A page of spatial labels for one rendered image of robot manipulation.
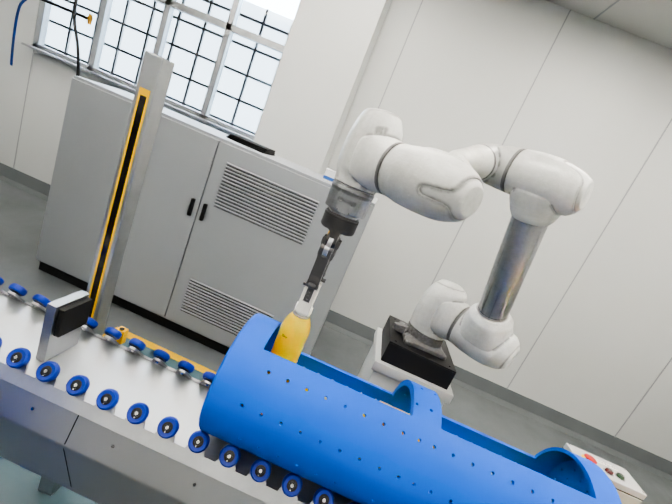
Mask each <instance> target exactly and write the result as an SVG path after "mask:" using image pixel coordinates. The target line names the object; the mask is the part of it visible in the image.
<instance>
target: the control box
mask: <svg viewBox="0 0 672 504"><path fill-rule="evenodd" d="M563 449H565V450H568V451H570V452H572V453H574V454H577V455H579V456H581V457H583V458H586V457H585V456H584V454H585V453H587V454H589V455H591V456H592V457H594V458H595V459H596V461H597V460H598V461H597V464H596V465H597V466H599V467H600V468H601V469H602V470H603V471H604V472H605V473H606V475H607V476H608V477H609V478H610V480H611V481H612V483H613V485H614V486H615V488H616V490H617V492H618V495H619V497H620V500H621V503H622V504H640V503H641V502H642V501H643V500H644V499H645V497H646V496H647V495H646V494H645V493H644V491H643V490H642V489H641V488H640V486H639V485H638V484H637V483H636V481H635V480H634V479H633V478H632V476H631V475H630V474H629V473H628V471H627V470H626V469H624V468H622V467H620V466H618V465H615V464H613V463H611V462H609V461H606V460H604V459H602V458H600V457H597V456H595V455H593V454H591V453H588V452H586V451H584V450H582V449H579V448H577V447H575V446H573V445H570V444H568V443H566V444H565V445H564V446H563ZM600 461H601V462H602V463H600ZM603 462H604V463H603ZM605 464H606V465H605ZM607 464H608V465H607ZM609 465H610V467H609ZM612 466H613V467H615V468H616V469H617V470H616V469H615V468H612ZM606 467H609V468H610V469H612V470H613V472H614V474H613V475H611V474H609V473H608V472H607V471H606V470H605V468H606ZM617 472H620V473H622V474H623V475H624V476H625V479H624V480H622V479H620V478H619V477H618V476H617V475H616V473H617Z"/></svg>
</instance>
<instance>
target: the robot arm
mask: <svg viewBox="0 0 672 504"><path fill-rule="evenodd" d="M402 138H403V127H402V121H401V119H400V118H399V117H398V116H397V115H395V114H393V113H391V112H388V111H386V110H382V109H378V108H368V109H365V110H364V111H363V112H362V113H361V114H360V116H359V117H358V118H357V120H356V121H355V123H354V124H353V126H352V128H351V130H350V131H349V133H348V135H347V138H346V140H345V142H344V144H343V147H342V149H341V152H340V155H339V158H338V161H337V169H336V174H335V177H334V180H333V181H332V185H331V188H330V190H329V193H328V197H327V200H326V201H325V203H326V205H328V206H329V207H327V208H326V209H325V212H324V214H323V217H322V219H321V224H322V225H323V226H324V227H325V228H328V229H329V233H328V234H325V236H323V238H322V240H321V246H320V248H319V250H318V253H317V258H316V260H315V263H314V265H313V268H312V270H311V273H310V275H309V278H308V280H307V282H305V281H304V282H303V285H305V287H304V289H303V292H302V294H301V297H300V299H299V302H298V304H297V306H296V309H295V311H294V312H296V313H298V314H300V315H302V316H305V317H307V316H308V314H309V312H310V309H311V307H313V304H314V302H315V300H316V297H317V295H318V293H319V290H320V288H321V285H322V282H323V283H325V281H326V279H324V276H325V275H326V271H327V269H328V267H329V264H330V262H331V261H332V260H333V258H334V256H335V254H336V252H337V250H338V249H339V247H340V245H341V243H342V240H341V238H340V236H341V235H344V236H348V237H351V236H353V235H354V233H355V231H356V229H357V226H358V224H359V220H358V219H364V218H365V216H366V214H367V212H368V209H369V207H370V205H371V203H372V201H373V199H374V195H375V194H376V193H379V194H382V195H384V196H386V197H388V198H389V199H391V200H392V201H393V202H395V203H396V204H398V205H400V206H402V207H404V208H406V209H408V210H410V211H412V212H414V213H416V214H419V215H421V216H423V217H426V218H429V219H432V220H435V221H441V222H459V221H463V220H465V219H466V218H468V217H470V216H471V215H472V214H474V213H475V211H476V210H477V209H478V207H479V206H480V204H481V202H482V199H483V195H484V190H483V182H484V183H485V184H487V185H489V186H491V187H493V188H496V189H498V190H500V191H502V192H505V193H507V194H509V201H510V212H511V218H510V221H509V223H508V226H507V229H506V232H505V234H504V237H503V240H502V242H501V245H500V248H499V251H498V253H497V256H496V259H495V261H494V264H493V267H492V270H491V272H490V275H489V278H488V280H487V283H486V286H485V289H484V291H483V294H482V297H481V299H480V302H478V303H475V304H473V305H472V306H471V307H470V306H469V305H468V304H467V303H466V301H467V295H466V292H465V291H464V290H463V288H462V287H461V286H459V285H457V284H455V283H453V282H450V281H447V280H443V279H442V280H439V281H438V282H435V283H434V284H432V285H431V286H430V287H429V288H428V289H427V290H426V291H425V292H424V294H423V295H422V297H421V298H420V300H419V302H418V303H417V305H416V307H415V309H414V311H413V314H412V316H411V319H410V320H409V322H408V324H407V323H404V322H401V321H400V322H399V323H398V322H394V324H393V326H392V327H393V328H394V329H395V330H397V331H398V332H400V333H402V335H403V342H404V343H405V344H406V345H409V346H413V347H415V348H418V349H420V350H422V351H425V352H427V353H430V354H432V355H434V356H437V357H438V358H440V359H442V360H445V359H446V357H447V356H446V355H445V353H444V352H443V350H442V347H441V345H442V343H443V341H444V339H446V340H448V341H449V342H451V343H452V344H453V345H454V346H455V347H457V348H458V349H459V350H460V351H462V352H463V353H465V354H466V355H467V356H469V357H470V358H472V359H473V360H475V361H477V362H478V363H480V364H482V365H485V366H487V367H490V368H494V369H505V368H507V367H508V366H509V365H510V364H511V362H512V361H513V360H514V359H515V358H516V356H517V355H518V354H519V352H520V343H519V340H518V338H517V336H516V335H514V334H513V324H514V323H513V319H512V317H511V315H510V314H509V313H510V311H511V309H512V306H513V304H514V302H515V299H516V297H517V295H518V293H519V290H520V288H521V286H522V283H523V281H524V279H525V277H526V274H527V272H528V270H529V268H530V266H531V264H532V262H533V259H534V257H535V255H536V252H537V250H538V248H539V246H540V243H541V241H542V239H543V237H544V234H545V232H546V230H547V227H548V226H549V225H551V224H552V223H554V222H555V221H556V220H557V219H558V218H559V217H560V216H561V215H562V216H569V215H573V214H575V213H577V212H578V211H580V210H582V209H583V207H584V206H585V205H586V204H587V202H588V200H589V198H590V196H591V193H592V190H593V186H594V183H593V180H592V179H591V177H590V175H589V174H588V173H587V172H586V171H584V170H583V169H582V168H580V167H579V166H577V165H576V164H574V163H572V162H570V161H568V160H565V159H562V158H560V157H557V156H554V155H551V154H547V153H544V152H540V151H534V150H529V149H525V148H520V147H514V146H506V145H498V144H490V143H484V144H477V145H473V146H470V147H466V148H462V149H457V150H453V151H451V152H449V153H447V152H445V151H442V150H439V149H435V148H431V147H420V146H413V145H409V144H405V143H403V142H401V141H402Z"/></svg>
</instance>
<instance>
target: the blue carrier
mask: <svg viewBox="0 0 672 504"><path fill-rule="evenodd" d="M281 324H282V323H281V322H278V321H276V320H274V319H272V318H269V317H267V316H265V315H263V314H260V313H258V314H255V315H254V316H252V317H251V318H250V319H249V320H248V321H247V323H246V324H245V325H244V326H243V328H242V329H241V331H240V332H239V334H238V335H237V337H236V338H235V340H234V341H233V343H232V345H231V346H230V348H229V350H228V352H227V353H226V355H225V357H224V359H223V361H222V363H221V365H220V367H219V369H218V371H217V373H216V375H215V377H214V379H213V381H212V383H211V385H210V388H209V390H208V392H207V395H206V397H205V400H204V403H203V406H202V409H201V412H200V416H199V428H200V430H202V431H204V432H206V433H208V434H210V435H212V436H215V437H217V438H219V439H221V440H223V441H225V442H228V443H230V444H232V445H234V446H236V447H238V448H241V449H243V450H245V451H247V452H249V453H251V454H253V455H256V456H258V457H260V458H262V459H264V460H266V461H269V462H271V463H273V464H275V465H277V466H279V467H282V468H284V469H286V470H288V471H290V472H292V473H295V474H297V475H299V476H301V477H303V478H305V479H307V480H310V481H312V482H314V483H316V484H318V485H320V486H323V487H325V488H327V489H329V490H331V491H333V492H336V493H338V494H340V495H342V496H344V497H346V498H349V499H351V500H353V501H355V502H357V503H359V504H622V503H621V500H620V497H619V495H618V492H617V490H616V488H615V486H614V485H613V483H612V481H611V480H610V478H609V477H608V476H607V475H606V473H605V472H604V471H603V470H602V469H601V468H600V467H599V466H597V465H596V464H595V463H593V462H592V461H590V460H588V459H586V458H583V457H581V456H579V455H577V454H574V453H572V452H570V451H568V450H565V449H563V448H559V447H551V448H547V449H544V450H542V451H540V452H539V453H537V454H536V455H535V456H533V455H531V454H529V453H526V452H524V451H522V450H520V449H517V448H515V447H513V446H511V445H508V444H506V443H504V442H502V441H500V440H497V439H495V438H493V437H491V436H488V435H486V434H484V433H482V432H479V431H477V430H475V429H473V428H470V427H468V426H466V425H464V424H462V423H459V422H457V421H455V420H453V419H450V418H448V417H446V416H444V415H442V410H441V403H440V399H439V397H438V395H437V393H436V392H435V391H433V390H431V389H429V388H426V387H424V386H422V385H420V384H417V383H415V382H413V381H411V380H408V379H406V380H404V381H402V382H401V383H400V384H399V385H398V386H397V387H396V389H395V390H394V391H393V393H392V392H390V391H388V390H386V389H383V388H381V387H379V386H377V385H375V384H372V383H370V382H368V381H366V380H363V379H361V378H359V377H357V376H354V375H352V374H350V373H348V372H346V371H343V370H341V369H339V368H337V367H334V366H332V365H330V364H328V363H325V362H323V361H321V360H319V359H317V358H314V357H312V356H310V355H308V354H305V353H303V352H301V354H300V357H299V359H298V361H297V363H296V364H295V363H293V362H291V361H289V360H286V359H284V358H282V357H280V356H277V355H275V354H273V353H271V352H270V351H271V349H272V346H273V344H274V341H275V339H276V337H277V334H278V332H279V329H280V327H281ZM268 371H269V372H270V374H267V372H268ZM318 373H319V374H318ZM332 379H333V380H332ZM286 380H289V382H288V383H287V382H286ZM347 386H348V387H347ZM306 388H307V389H308V391H305V389H306ZM361 392H362V393H361ZM324 397H327V400H325V399H324ZM380 401H383V402H385V403H387V404H389V405H391V406H393V407H396V408H398V409H400V410H402V411H405V412H407V413H409V414H410V415H409V414H406V413H404V412H402V411H400V410H397V409H395V408H393V407H391V406H389V405H386V404H384V403H382V402H380ZM241 404H243V406H242V405H241ZM260 413H262V414H263V415H261V414H260ZM363 414H364V415H365V417H363ZM280 422H282V423H280ZM382 423H384V426H383V425H382ZM299 431H302V432H299ZM402 432H403V433H404V434H403V435H402ZM456 435H457V436H456ZM418 439H419V440H420V441H419V442H418ZM433 446H434V449H433ZM486 448H487V449H486ZM358 458H361V459H358ZM471 463H472V466H471ZM378 467H381V468H378ZM491 472H492V475H491ZM397 476H399V477H397ZM511 481H512V484H511ZM412 483H414V484H412ZM531 490H532V493H531ZM551 500H552V502H551Z"/></svg>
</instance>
